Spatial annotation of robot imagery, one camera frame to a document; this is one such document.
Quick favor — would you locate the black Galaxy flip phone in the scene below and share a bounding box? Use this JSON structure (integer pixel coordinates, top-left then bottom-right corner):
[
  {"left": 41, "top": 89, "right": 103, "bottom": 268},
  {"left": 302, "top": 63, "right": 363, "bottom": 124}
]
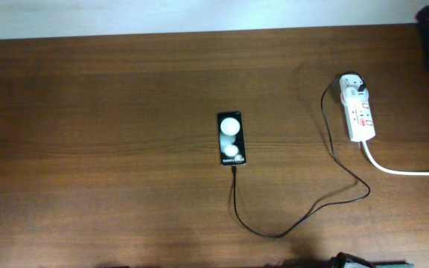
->
[{"left": 217, "top": 111, "right": 247, "bottom": 167}]

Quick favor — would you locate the black USB charging cable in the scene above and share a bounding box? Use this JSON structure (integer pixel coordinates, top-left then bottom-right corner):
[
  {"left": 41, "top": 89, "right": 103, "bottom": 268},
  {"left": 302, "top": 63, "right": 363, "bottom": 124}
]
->
[{"left": 231, "top": 71, "right": 371, "bottom": 239}]

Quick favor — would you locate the white USB charger plug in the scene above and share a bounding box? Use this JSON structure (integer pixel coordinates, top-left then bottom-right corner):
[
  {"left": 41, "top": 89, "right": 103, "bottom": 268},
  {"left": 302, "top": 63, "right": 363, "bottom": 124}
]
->
[{"left": 340, "top": 74, "right": 369, "bottom": 106}]

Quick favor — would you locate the white power strip cord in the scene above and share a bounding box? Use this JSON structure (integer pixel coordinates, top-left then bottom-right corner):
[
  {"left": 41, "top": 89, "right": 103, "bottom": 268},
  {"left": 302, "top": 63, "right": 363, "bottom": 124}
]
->
[{"left": 359, "top": 139, "right": 429, "bottom": 178}]

